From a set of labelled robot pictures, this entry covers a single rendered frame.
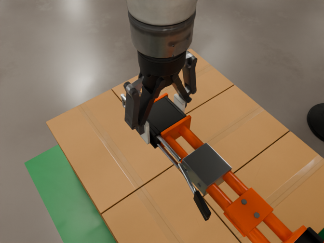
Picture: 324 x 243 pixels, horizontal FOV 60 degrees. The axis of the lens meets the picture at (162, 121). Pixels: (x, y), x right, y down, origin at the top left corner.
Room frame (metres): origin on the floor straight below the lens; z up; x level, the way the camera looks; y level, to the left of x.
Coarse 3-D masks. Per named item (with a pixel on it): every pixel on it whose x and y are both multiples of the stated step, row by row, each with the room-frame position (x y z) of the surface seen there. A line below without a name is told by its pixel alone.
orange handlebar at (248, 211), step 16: (176, 144) 0.28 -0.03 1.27; (192, 144) 0.28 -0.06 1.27; (224, 176) 0.21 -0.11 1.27; (208, 192) 0.19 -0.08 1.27; (240, 192) 0.18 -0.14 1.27; (256, 192) 0.18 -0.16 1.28; (224, 208) 0.16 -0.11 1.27; (240, 208) 0.15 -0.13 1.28; (256, 208) 0.15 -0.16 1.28; (272, 208) 0.15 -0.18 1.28; (240, 224) 0.13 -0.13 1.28; (256, 224) 0.13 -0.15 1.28; (272, 224) 0.13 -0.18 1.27; (256, 240) 0.10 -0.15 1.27
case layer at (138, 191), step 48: (96, 96) 1.03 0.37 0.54; (192, 96) 1.03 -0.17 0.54; (240, 96) 1.03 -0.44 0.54; (96, 144) 0.72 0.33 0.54; (144, 144) 0.72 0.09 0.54; (240, 144) 0.72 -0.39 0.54; (288, 144) 0.72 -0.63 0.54; (96, 192) 0.47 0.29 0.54; (144, 192) 0.47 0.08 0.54; (288, 192) 0.47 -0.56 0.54; (144, 240) 0.27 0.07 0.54; (192, 240) 0.27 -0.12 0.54; (240, 240) 0.27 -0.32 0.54
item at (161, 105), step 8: (160, 96) 0.39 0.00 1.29; (160, 104) 0.37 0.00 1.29; (168, 104) 0.37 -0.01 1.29; (152, 112) 0.35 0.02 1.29; (160, 112) 0.35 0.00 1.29; (168, 112) 0.35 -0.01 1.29; (176, 112) 0.35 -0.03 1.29; (152, 120) 0.33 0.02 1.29; (160, 120) 0.33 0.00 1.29; (168, 120) 0.33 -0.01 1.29; (176, 120) 0.33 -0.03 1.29; (184, 120) 0.33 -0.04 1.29; (160, 128) 0.31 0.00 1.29; (168, 128) 0.31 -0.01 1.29; (176, 128) 0.31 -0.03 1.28; (176, 136) 0.31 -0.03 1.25
